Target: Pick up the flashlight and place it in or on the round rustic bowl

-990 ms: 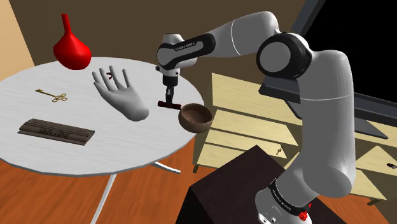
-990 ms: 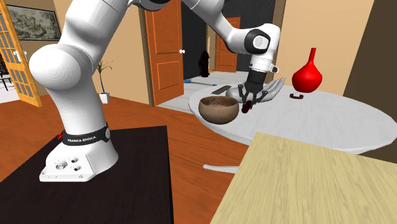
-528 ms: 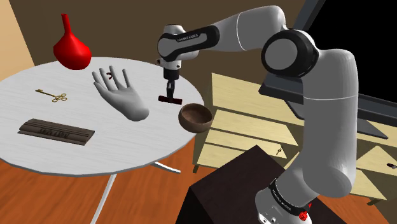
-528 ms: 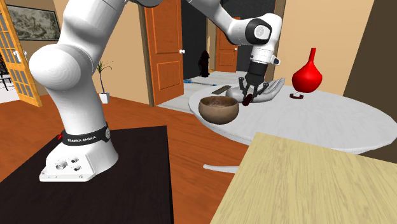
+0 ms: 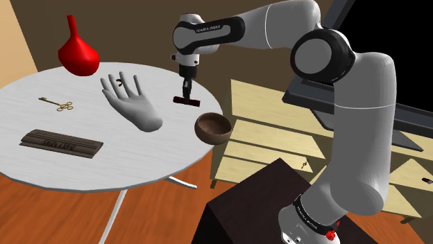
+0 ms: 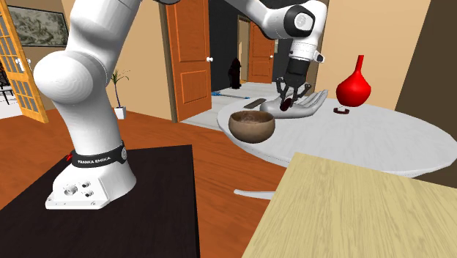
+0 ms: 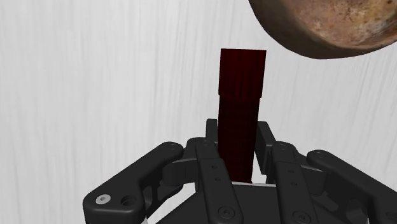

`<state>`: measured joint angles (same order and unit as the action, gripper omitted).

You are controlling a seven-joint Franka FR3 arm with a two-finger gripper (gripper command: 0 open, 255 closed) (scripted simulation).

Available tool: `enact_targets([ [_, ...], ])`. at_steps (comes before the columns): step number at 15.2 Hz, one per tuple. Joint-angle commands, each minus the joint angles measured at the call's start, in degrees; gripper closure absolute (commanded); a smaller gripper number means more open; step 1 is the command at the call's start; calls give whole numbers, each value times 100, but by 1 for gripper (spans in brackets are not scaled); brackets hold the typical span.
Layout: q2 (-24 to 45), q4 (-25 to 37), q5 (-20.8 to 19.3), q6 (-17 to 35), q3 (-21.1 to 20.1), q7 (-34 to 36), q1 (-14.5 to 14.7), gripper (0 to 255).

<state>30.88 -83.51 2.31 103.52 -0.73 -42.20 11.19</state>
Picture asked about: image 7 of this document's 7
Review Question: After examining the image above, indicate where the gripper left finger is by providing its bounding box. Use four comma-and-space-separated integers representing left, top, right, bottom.
82, 118, 245, 224

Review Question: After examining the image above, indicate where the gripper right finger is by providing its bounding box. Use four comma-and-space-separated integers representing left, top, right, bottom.
253, 120, 397, 224

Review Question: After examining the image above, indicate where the dark red cylindrical bottle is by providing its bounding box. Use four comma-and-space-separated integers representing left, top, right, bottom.
218, 48, 267, 184

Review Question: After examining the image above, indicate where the brown rusty round bowl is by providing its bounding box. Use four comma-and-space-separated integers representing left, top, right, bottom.
247, 0, 397, 60

